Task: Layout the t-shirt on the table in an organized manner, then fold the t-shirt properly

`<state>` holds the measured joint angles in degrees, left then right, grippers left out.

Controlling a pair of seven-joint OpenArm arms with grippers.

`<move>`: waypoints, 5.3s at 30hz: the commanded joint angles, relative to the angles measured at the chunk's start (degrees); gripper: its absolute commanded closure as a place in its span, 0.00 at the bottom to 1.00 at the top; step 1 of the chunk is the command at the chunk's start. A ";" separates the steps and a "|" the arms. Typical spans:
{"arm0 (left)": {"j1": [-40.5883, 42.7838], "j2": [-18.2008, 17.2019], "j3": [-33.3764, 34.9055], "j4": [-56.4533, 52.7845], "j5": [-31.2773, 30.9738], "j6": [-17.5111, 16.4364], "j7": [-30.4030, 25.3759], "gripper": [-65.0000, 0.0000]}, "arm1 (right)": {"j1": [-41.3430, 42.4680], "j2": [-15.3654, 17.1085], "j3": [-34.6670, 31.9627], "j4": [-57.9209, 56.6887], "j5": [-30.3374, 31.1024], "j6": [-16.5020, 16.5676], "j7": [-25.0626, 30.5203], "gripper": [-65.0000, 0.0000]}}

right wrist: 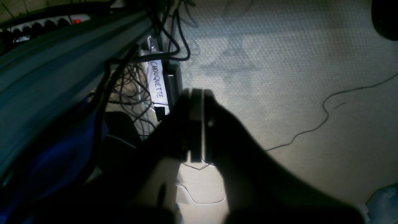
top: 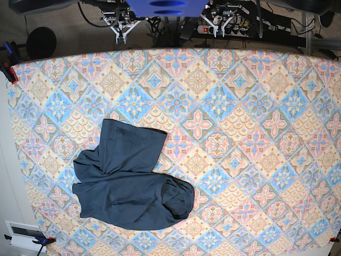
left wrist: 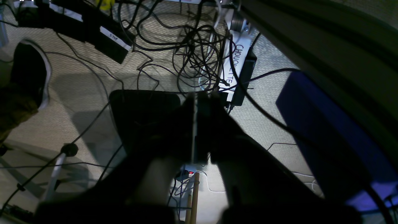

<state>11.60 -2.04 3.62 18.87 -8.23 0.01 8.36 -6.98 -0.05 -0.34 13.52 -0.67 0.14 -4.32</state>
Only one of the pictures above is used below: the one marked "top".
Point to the lower left table clamp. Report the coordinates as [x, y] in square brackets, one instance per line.
[44, 240]

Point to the table clamp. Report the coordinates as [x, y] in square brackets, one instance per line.
[334, 240]
[44, 240]
[6, 66]

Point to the black round stool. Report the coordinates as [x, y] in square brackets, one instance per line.
[41, 43]

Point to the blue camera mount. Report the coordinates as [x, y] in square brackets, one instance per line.
[168, 8]

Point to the dark blue t-shirt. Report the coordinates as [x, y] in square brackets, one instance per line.
[117, 183]

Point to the upper left table clamp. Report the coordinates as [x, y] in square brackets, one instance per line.
[6, 66]

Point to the patterned tablecloth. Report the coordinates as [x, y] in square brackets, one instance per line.
[256, 133]

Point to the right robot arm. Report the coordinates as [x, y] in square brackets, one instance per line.
[121, 22]

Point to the lower right table clamp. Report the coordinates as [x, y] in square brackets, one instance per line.
[334, 240]

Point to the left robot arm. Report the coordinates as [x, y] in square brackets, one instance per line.
[218, 19]

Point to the white wall outlet box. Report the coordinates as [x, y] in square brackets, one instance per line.
[23, 235]

